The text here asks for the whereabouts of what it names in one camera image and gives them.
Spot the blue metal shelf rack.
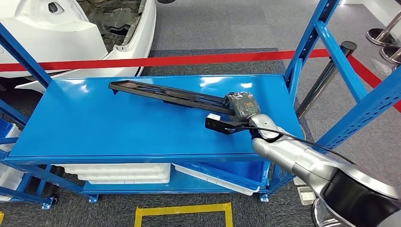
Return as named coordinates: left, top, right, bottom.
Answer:
left=0, top=0, right=401, bottom=203
left=0, top=100, right=59, bottom=210

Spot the white plastic tray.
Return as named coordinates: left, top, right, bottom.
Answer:
left=77, top=170, right=171, bottom=182
left=87, top=177, right=171, bottom=185
left=54, top=163, right=171, bottom=175

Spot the long black plastic part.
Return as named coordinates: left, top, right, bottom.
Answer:
left=108, top=80, right=235, bottom=116

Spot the white car body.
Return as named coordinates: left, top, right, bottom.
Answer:
left=0, top=0, right=157, bottom=94

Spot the chrome stanchion post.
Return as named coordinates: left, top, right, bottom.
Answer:
left=312, top=197, right=345, bottom=227
left=380, top=45, right=401, bottom=65
left=366, top=12, right=401, bottom=46

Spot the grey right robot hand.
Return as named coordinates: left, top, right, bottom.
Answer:
left=223, top=91, right=261, bottom=123

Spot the stanchion post with black cap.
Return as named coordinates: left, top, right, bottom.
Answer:
left=296, top=41, right=358, bottom=119

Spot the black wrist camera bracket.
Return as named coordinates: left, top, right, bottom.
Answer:
left=205, top=117, right=251, bottom=135

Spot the white plastic bin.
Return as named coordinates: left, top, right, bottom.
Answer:
left=0, top=125, right=26, bottom=201
left=172, top=163, right=261, bottom=196

